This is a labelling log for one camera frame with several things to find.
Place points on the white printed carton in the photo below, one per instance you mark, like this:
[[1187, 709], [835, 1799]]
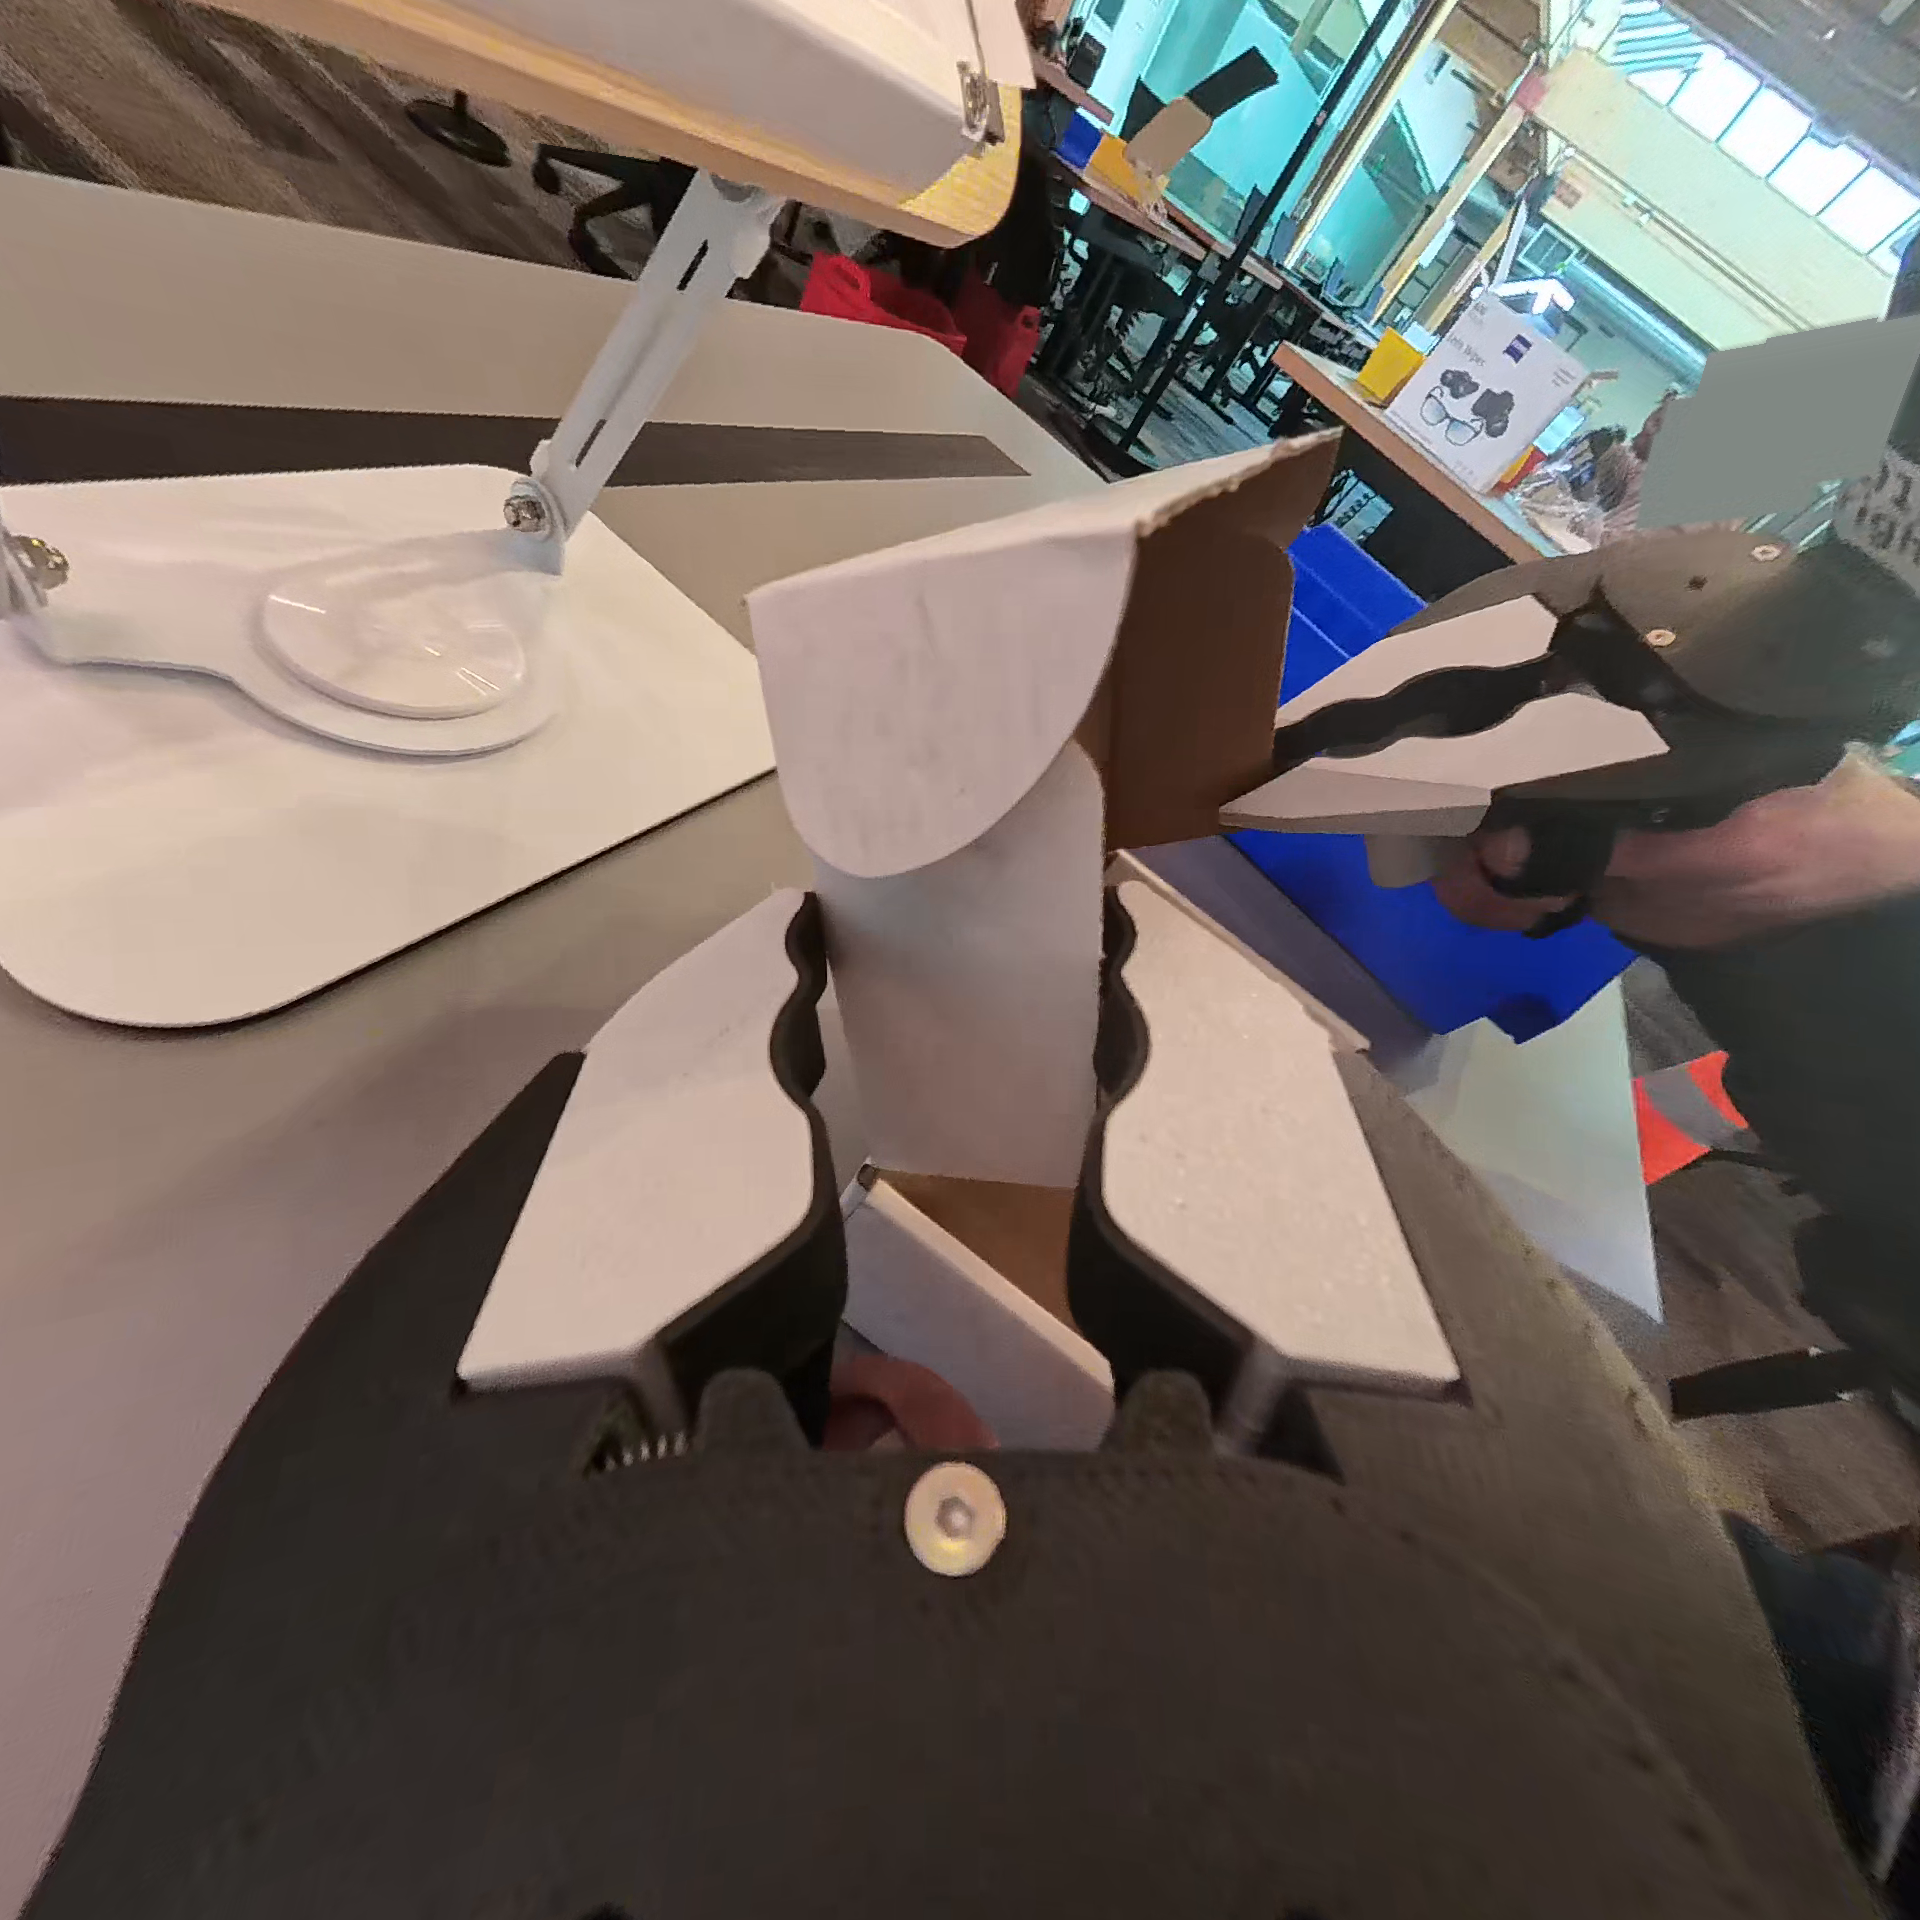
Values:
[[1484, 398]]

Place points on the clear acrylic strut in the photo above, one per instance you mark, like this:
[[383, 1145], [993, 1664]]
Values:
[[628, 359], [28, 570]]

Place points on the yellow box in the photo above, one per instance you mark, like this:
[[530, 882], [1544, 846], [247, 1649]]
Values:
[[1393, 365]]

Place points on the person's left hand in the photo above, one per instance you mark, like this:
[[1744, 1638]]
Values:
[[907, 1410]]

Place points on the black floor stand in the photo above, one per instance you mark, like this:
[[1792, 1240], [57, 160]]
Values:
[[458, 119]]

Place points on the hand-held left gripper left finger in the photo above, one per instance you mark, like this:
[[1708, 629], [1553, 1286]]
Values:
[[662, 1201]]

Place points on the clear acrylic clip plate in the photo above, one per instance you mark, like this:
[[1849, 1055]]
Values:
[[750, 61]]

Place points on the white cardboard box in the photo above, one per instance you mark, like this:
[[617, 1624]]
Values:
[[930, 704]]

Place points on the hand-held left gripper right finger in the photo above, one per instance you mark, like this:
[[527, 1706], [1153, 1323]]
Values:
[[1260, 1201]]

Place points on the wooden work table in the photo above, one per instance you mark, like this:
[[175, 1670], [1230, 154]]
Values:
[[1395, 480]]

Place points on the blue plastic bin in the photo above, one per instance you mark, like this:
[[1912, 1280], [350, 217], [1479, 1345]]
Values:
[[1425, 930]]

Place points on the orange safety vest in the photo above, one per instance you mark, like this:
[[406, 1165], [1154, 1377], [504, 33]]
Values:
[[1687, 1119]]

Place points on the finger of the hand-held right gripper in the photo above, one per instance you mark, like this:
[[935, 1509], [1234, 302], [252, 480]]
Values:
[[1440, 773], [1440, 646]]

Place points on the clear acrylic bracket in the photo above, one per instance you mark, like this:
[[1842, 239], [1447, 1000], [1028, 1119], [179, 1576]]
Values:
[[390, 662]]

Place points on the person's right hand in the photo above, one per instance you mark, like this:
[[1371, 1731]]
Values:
[[1756, 878]]

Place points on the red bag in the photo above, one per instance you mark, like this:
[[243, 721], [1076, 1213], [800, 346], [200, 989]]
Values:
[[914, 323]]

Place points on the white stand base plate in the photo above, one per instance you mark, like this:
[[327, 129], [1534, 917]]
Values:
[[299, 870]]

